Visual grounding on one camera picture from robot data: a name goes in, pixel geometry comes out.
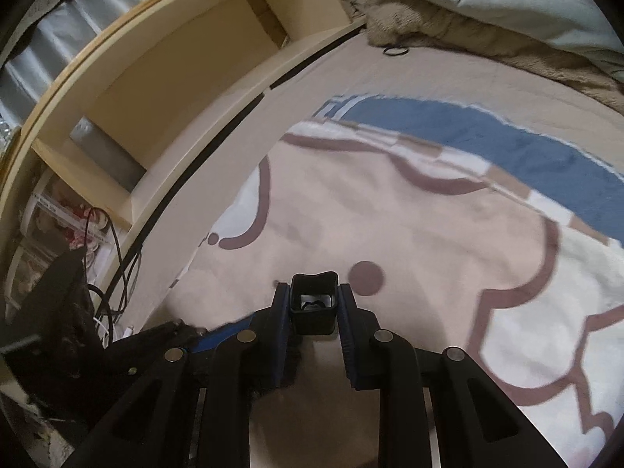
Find small black square cup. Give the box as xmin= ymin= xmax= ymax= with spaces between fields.
xmin=289 ymin=271 xmax=339 ymax=336

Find cartoon bear blue blanket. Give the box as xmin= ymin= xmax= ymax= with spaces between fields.
xmin=164 ymin=97 xmax=623 ymax=467

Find wooden bedside shelf unit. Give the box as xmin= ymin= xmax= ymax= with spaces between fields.
xmin=1 ymin=0 xmax=364 ymax=327

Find grey window curtain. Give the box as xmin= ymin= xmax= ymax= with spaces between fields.
xmin=1 ymin=0 xmax=144 ymax=128

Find beige fuzzy blanket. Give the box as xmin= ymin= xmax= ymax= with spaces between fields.
xmin=366 ymin=0 xmax=623 ymax=113

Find grey-blue duvet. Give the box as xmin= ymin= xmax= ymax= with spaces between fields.
xmin=426 ymin=0 xmax=623 ymax=82

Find black cables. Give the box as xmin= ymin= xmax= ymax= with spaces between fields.
xmin=79 ymin=206 xmax=145 ymax=347

